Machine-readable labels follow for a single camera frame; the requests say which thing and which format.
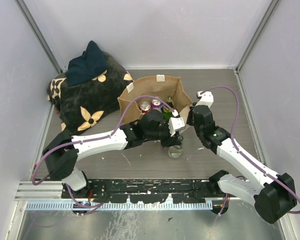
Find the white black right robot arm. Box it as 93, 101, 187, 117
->
187, 103, 297, 224

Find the tan canvas tote bag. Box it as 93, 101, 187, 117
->
118, 75, 193, 125

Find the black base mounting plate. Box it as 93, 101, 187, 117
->
72, 178, 230, 204

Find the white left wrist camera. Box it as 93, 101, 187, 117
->
168, 109, 186, 137

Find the red Coke can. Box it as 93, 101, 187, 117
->
139, 101, 152, 115

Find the black floral cushion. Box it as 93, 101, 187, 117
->
46, 52, 133, 135

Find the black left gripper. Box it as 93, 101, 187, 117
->
144, 119, 182, 149

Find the grey slotted cable duct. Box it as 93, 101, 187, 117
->
25, 200, 213, 211

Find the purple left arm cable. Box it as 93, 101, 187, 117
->
31, 94, 180, 216

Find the aluminium frame rail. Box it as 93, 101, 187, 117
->
14, 181, 66, 201

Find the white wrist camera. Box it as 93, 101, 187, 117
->
168, 109, 186, 137
195, 91, 214, 108

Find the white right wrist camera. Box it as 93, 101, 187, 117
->
195, 91, 214, 108

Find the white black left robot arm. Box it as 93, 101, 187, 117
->
43, 109, 186, 198

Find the green Perrier bottle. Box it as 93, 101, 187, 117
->
162, 96, 174, 122

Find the purple Fanta can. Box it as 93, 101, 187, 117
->
150, 98, 163, 112

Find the clear glass Chang bottle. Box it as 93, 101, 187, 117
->
168, 135, 184, 159

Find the dark blue cloth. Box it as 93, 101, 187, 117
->
65, 40, 108, 87

